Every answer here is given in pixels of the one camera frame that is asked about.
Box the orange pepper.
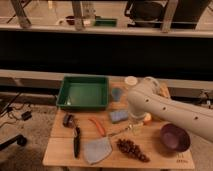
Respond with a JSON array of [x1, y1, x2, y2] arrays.
[[89, 118, 106, 137]]

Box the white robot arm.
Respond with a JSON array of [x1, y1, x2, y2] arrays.
[[127, 77, 213, 142]]

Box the purple bowl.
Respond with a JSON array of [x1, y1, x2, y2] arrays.
[[160, 123, 191, 152]]

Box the small blue cup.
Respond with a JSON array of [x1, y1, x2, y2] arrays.
[[111, 87, 123, 102]]

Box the green plastic tray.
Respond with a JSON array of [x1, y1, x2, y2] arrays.
[[56, 76, 109, 110]]

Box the white round lid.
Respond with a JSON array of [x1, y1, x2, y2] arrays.
[[124, 76, 138, 86]]

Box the blue sponge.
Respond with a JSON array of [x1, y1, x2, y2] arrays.
[[109, 110, 128, 123]]

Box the orange round fruit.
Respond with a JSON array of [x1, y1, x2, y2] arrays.
[[143, 113, 152, 124]]

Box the dark small toy object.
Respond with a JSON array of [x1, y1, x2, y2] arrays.
[[63, 114, 76, 128]]

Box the yellow corn cob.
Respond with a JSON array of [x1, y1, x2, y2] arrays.
[[160, 83, 170, 98]]

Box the grey blue cloth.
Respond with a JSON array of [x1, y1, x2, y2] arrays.
[[83, 137, 112, 165]]

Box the bunch of dark grapes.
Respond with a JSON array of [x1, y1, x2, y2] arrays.
[[116, 139, 150, 162]]

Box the black power adapter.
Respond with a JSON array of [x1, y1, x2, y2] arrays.
[[21, 111, 32, 121]]

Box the black chair base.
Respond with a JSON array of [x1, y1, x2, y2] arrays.
[[0, 134, 27, 151]]

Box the black handled knife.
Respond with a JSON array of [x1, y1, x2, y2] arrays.
[[73, 127, 81, 158]]

